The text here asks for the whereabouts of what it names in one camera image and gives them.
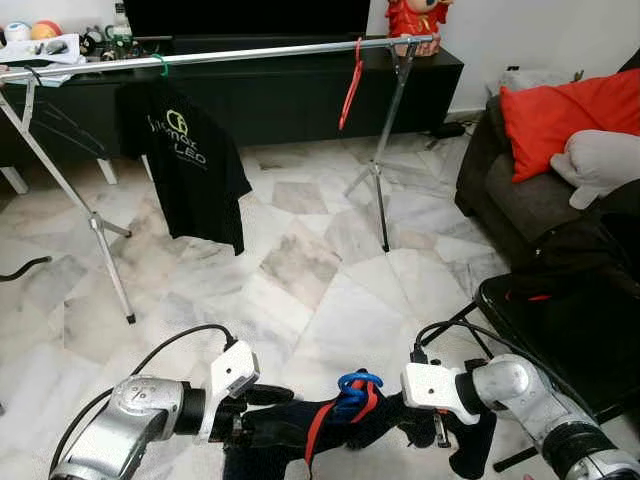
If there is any navy jersey with red stripe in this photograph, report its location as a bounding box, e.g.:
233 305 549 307
222 385 501 480

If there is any blue plastic hanger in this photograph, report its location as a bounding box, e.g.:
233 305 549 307
337 370 386 421

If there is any black printed t-shirt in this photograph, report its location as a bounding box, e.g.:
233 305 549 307
500 210 640 301
115 78 253 256

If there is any red plastic hanger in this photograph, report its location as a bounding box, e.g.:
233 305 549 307
337 38 366 131

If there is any black folding chair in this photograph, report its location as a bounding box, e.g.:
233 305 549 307
470 270 640 471

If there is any dark brown sofa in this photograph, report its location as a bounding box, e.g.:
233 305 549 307
455 95 640 271

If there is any black round laundry basket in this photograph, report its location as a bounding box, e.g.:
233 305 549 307
590 180 640 281

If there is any grey seal plush toy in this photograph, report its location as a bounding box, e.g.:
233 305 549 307
550 128 640 211

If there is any red cushion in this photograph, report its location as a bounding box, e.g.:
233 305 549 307
498 68 640 184

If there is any silver metal clothes rack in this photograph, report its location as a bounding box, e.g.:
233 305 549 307
0 35 438 326

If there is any white lace covered side table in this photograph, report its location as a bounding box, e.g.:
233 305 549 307
498 68 581 96

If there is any black flat television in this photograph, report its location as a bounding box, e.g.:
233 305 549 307
122 0 373 39

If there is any red laughing buddha statue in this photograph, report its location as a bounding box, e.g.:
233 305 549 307
385 0 456 56

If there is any white paper stack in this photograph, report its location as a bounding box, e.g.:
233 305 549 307
0 35 86 89

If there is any yellow red toy ball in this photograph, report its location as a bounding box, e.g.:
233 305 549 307
30 18 63 41

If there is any white round toy ball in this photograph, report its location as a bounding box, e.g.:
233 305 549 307
3 20 33 43

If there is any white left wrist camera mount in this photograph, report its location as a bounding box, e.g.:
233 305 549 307
203 340 262 441

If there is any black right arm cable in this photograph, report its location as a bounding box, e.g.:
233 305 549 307
410 318 601 421

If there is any black floor cable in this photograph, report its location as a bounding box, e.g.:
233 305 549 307
0 256 53 283

